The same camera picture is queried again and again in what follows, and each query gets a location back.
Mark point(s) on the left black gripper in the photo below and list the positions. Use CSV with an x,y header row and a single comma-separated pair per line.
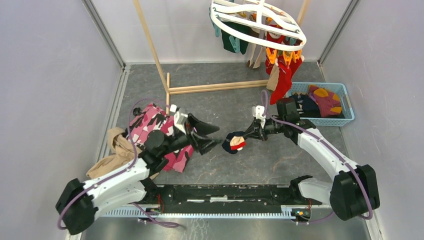
x,y
202,128

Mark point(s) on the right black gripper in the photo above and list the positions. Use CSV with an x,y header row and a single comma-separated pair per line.
x,y
259,133

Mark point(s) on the navy santa hat sock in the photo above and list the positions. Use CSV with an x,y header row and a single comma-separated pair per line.
x,y
234,142

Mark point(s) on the red santa sock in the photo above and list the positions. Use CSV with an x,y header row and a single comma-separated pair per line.
x,y
284,82
295,64

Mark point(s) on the white oval clip hanger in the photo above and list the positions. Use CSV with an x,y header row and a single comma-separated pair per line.
x,y
258,15

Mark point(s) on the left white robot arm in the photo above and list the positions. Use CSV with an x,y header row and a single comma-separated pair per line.
x,y
81,203

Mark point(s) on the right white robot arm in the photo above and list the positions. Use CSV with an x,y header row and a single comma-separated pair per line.
x,y
353,190

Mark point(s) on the socks pile in basket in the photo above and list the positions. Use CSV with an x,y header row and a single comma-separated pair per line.
x,y
318,102

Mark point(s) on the wooden hanger stand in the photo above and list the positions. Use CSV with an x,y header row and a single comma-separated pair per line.
x,y
166,78

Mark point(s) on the pink camouflage cloth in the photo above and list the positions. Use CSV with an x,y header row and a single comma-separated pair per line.
x,y
151,118

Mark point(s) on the blue plastic basket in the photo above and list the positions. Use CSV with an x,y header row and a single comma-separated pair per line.
x,y
347,114

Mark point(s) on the red patterned christmas sock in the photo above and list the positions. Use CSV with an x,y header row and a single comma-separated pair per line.
x,y
273,56

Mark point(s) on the beige cloth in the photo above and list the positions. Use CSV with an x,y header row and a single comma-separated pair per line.
x,y
122,152

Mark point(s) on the dark green sock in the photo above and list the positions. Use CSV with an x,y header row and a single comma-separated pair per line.
x,y
232,43

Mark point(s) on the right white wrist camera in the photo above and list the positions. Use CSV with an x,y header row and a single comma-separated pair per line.
x,y
258,112

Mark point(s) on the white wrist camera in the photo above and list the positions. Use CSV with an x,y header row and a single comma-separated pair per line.
x,y
179,117
258,112

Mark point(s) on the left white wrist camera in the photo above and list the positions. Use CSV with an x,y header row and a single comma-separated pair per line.
x,y
179,117

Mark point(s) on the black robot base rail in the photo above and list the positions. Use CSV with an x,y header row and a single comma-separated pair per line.
x,y
224,199

